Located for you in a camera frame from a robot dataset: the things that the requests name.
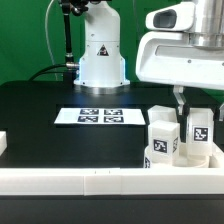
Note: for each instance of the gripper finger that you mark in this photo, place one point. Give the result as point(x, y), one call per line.
point(219, 114)

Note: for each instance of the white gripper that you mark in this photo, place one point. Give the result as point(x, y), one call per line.
point(168, 58)

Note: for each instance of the white round stool seat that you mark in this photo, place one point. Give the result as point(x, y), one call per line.
point(183, 161)

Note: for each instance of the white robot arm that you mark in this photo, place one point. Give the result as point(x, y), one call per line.
point(101, 66)

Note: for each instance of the white sheet with tags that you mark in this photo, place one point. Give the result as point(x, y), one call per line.
point(100, 116)

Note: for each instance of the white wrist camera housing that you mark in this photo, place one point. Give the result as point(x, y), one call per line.
point(179, 17)

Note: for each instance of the black camera stand pole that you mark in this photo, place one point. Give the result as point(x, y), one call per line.
point(69, 74)

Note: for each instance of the white left fence wall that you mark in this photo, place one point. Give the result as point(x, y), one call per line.
point(3, 142)

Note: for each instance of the white front fence wall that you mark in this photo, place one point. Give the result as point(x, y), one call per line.
point(87, 182)

